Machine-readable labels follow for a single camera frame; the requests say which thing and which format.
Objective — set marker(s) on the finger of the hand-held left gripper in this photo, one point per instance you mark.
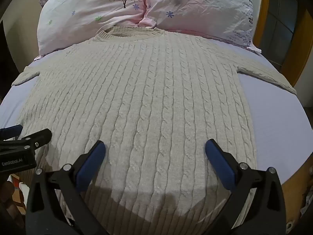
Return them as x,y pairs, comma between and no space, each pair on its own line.
11,129
36,138

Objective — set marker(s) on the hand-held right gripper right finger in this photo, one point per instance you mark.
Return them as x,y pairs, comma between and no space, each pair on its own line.
220,162

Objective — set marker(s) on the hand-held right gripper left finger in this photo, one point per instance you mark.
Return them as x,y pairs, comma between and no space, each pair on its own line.
91,161

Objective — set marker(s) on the wooden chair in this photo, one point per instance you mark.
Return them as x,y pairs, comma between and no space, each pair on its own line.
12,195

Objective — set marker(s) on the lavender bed sheet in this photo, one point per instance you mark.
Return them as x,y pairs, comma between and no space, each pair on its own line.
273,127

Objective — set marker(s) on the pink pillow with tree print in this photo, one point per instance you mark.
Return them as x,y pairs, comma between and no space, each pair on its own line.
88,12

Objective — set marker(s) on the pink pillow with flower print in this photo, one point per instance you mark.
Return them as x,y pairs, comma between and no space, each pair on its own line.
195,7

